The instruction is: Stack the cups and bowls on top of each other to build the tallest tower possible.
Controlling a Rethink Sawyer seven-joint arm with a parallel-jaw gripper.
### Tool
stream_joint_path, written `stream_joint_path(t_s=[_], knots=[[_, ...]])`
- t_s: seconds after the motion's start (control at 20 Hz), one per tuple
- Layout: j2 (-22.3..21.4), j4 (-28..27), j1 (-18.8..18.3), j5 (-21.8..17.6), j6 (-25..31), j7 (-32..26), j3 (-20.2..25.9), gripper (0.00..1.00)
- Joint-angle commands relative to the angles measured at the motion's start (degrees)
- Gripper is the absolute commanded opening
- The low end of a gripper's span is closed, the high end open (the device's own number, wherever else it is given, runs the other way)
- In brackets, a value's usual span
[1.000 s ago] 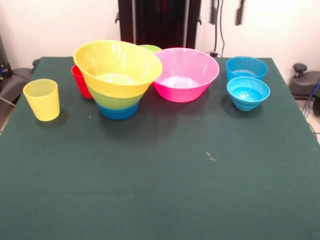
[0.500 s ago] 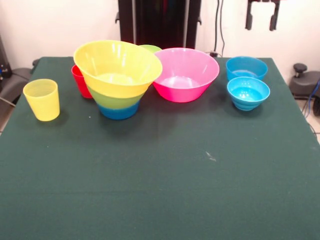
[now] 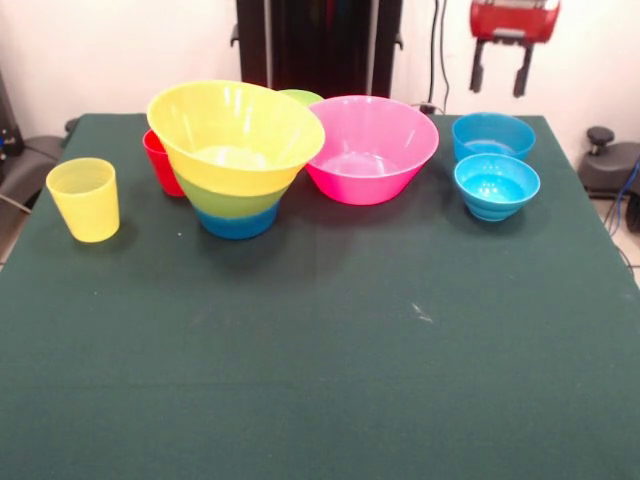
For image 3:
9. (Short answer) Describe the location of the black floor stand base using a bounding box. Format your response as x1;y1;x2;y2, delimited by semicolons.
578;126;640;199
0;133;65;211

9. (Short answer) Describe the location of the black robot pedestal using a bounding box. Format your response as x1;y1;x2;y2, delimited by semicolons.
230;0;404;112

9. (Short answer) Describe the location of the dark green tablecloth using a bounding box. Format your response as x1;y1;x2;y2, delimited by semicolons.
0;113;640;480

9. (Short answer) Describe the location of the black equipment box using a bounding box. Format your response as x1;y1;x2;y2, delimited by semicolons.
0;69;25;160

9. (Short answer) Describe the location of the light blue plastic bowl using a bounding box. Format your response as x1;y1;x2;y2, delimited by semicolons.
453;153;542;223

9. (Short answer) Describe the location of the small green plastic bowl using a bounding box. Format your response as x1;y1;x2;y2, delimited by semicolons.
277;88;325;107

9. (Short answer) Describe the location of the black wall cable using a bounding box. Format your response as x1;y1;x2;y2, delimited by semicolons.
439;0;451;110
427;0;441;104

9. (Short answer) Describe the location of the yellow plastic cup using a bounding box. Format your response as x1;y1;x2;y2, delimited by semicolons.
45;157;121;244

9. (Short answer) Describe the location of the pink plastic bowl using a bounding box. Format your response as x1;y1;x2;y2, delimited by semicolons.
304;94;441;207

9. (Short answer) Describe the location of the large green plastic bowl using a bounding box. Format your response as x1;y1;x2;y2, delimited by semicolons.
174;172;291;221

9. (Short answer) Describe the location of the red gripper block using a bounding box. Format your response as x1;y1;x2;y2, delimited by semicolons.
468;0;562;98

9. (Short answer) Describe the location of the red plastic cup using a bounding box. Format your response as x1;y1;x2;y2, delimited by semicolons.
142;128;186;198

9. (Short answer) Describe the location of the orange plastic bowl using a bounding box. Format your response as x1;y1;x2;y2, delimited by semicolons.
146;79;327;197

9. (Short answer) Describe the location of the blue cable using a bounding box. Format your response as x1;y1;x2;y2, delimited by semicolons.
603;158;640;236

